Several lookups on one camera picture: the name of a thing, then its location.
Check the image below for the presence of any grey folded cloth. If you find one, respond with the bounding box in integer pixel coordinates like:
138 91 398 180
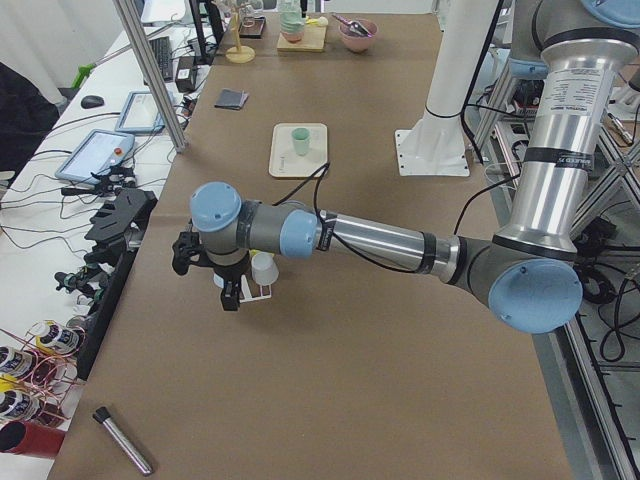
214 88 249 110

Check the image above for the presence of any white cup rack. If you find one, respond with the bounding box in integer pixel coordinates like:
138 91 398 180
240 275 273 303

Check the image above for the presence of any pink bowl with ice cubes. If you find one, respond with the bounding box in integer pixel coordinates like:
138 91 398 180
339 18 378 53

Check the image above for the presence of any upper teach pendant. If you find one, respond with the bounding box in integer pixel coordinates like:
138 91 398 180
115 91 164 135

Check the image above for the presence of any black keyboard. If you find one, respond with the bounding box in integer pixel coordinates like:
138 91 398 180
150 36 173 82

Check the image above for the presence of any metal scoop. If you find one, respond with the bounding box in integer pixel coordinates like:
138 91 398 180
331 13 372 37

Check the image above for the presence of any red cylinder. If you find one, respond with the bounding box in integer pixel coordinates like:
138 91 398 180
1 421 66 459

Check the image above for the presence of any lower teach pendant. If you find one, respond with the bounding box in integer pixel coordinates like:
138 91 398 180
54 129 135 184

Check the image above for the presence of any green cup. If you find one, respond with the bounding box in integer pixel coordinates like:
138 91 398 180
291 127 311 156

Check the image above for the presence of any pink bottom bowl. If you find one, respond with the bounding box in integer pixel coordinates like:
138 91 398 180
280 30 304 44

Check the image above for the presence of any cream bunny print tray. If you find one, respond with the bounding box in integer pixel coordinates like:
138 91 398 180
268 123 328 179

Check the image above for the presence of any black tool stand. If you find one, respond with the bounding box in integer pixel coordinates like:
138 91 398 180
76 188 158 380

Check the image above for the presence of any pink cup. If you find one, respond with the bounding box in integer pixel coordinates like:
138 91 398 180
251 252 279 287

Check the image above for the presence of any teach pendant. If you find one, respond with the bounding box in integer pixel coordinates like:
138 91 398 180
115 91 164 135
54 129 135 184

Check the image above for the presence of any aluminium frame post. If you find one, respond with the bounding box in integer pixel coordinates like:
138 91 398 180
113 0 187 153

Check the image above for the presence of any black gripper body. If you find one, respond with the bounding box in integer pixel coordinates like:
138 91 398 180
207 249 250 289

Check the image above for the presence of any black computer mouse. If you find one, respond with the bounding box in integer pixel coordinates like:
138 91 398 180
80 95 105 109

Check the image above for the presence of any metal cylinder tube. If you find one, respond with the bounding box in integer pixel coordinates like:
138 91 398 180
92 406 154 477

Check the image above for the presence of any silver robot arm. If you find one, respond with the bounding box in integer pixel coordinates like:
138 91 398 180
172 1 639 334

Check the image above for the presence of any bamboo cutting board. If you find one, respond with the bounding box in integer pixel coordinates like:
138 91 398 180
277 24 327 53

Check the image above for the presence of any green handled tool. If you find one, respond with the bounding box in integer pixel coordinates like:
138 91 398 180
71 44 141 89

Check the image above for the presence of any wooden mug tree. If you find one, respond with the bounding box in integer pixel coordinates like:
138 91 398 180
217 0 266 64

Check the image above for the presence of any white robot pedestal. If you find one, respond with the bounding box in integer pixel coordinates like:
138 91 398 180
395 0 500 177

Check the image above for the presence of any top mint green bowl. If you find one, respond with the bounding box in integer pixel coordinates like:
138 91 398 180
277 0 304 34

